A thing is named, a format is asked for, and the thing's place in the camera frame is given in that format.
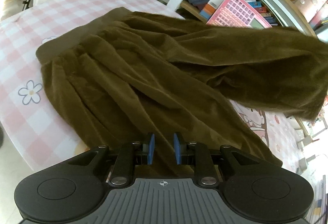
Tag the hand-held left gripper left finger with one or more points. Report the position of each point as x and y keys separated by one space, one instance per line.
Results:
x=151 y=148

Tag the brown velvet pants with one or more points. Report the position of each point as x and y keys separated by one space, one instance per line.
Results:
x=153 y=72

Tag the pink toy keyboard tablet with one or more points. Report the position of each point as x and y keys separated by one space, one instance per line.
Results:
x=230 y=12

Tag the orange and white box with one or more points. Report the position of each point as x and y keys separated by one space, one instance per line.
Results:
x=215 y=1

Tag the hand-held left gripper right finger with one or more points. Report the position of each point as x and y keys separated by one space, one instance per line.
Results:
x=177 y=148

